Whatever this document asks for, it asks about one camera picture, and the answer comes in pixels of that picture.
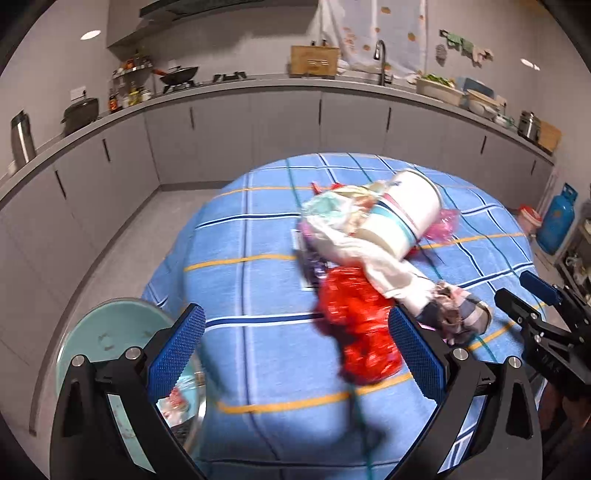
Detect steel pot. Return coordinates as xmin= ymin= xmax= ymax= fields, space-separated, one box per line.
xmin=517 ymin=111 xmax=542 ymax=141

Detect hanging green cloth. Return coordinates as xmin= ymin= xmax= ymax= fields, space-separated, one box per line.
xmin=438 ymin=30 xmax=476 ymax=51

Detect range hood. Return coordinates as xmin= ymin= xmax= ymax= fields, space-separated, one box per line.
xmin=107 ymin=0 xmax=319 ymax=48

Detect group of seasoning bottles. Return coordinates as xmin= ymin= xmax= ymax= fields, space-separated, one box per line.
xmin=107 ymin=80 xmax=153 ymax=114

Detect steel thermos jug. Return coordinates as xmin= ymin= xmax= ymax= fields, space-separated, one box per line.
xmin=10 ymin=111 xmax=37 ymax=169

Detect grey kitchen counter cabinets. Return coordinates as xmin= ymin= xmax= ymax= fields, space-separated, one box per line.
xmin=0 ymin=73 xmax=557 ymax=437

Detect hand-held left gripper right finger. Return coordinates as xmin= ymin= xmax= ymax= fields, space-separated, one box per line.
xmin=388 ymin=305 xmax=544 ymax=480

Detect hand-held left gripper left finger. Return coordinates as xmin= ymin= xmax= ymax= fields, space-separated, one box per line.
xmin=50 ymin=302 xmax=207 ymax=480

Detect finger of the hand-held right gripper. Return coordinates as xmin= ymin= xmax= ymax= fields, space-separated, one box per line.
xmin=519 ymin=271 xmax=565 ymax=306
xmin=495 ymin=288 xmax=555 ymax=334

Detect white striped paper tub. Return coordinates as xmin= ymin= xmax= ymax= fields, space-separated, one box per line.
xmin=358 ymin=168 xmax=444 ymax=259

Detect pink plastic bag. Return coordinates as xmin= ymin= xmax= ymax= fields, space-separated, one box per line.
xmin=424 ymin=208 xmax=461 ymax=243

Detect blue gas cylinder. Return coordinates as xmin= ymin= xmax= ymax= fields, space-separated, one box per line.
xmin=536 ymin=183 xmax=577 ymax=254

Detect red mesh bag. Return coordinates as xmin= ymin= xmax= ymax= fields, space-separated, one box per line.
xmin=315 ymin=268 xmax=403 ymax=386

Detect cream plastic basin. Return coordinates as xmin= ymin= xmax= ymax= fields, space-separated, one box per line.
xmin=416 ymin=76 xmax=465 ymax=106

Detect clear printed wrapper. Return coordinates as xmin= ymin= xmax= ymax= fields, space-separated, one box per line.
xmin=157 ymin=369 xmax=206 ymax=430

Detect wooden knife block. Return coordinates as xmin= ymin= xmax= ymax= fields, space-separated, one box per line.
xmin=289 ymin=45 xmax=341 ymax=78

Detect striped crumpled packaging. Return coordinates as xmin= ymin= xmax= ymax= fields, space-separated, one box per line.
xmin=416 ymin=281 xmax=494 ymax=346

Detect blue plastic board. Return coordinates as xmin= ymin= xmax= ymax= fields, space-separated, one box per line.
xmin=462 ymin=78 xmax=497 ymax=100

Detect white basin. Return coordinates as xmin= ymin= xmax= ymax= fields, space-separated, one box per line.
xmin=466 ymin=90 xmax=506 ymax=118

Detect pale green round bin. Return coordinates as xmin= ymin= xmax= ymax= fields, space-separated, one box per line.
xmin=55 ymin=298 xmax=208 ymax=467

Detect black kitchen faucet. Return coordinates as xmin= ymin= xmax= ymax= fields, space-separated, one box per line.
xmin=373 ymin=40 xmax=393 ymax=86

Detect white crumpled bag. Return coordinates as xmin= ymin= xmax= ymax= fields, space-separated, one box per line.
xmin=318 ymin=226 xmax=437 ymax=315

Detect blue plaid tablecloth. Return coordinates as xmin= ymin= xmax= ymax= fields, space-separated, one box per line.
xmin=141 ymin=152 xmax=548 ymax=480

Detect white printed curtain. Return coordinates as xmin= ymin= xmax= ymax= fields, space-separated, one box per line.
xmin=318 ymin=0 xmax=428 ymax=77

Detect wooden cutting board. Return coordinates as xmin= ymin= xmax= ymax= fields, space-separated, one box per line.
xmin=538 ymin=121 xmax=563 ymax=154

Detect red lidded jar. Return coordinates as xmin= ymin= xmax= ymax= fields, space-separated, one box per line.
xmin=517 ymin=204 xmax=543 ymax=236

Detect black wok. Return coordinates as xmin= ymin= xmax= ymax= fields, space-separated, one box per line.
xmin=152 ymin=66 xmax=199 ymax=88

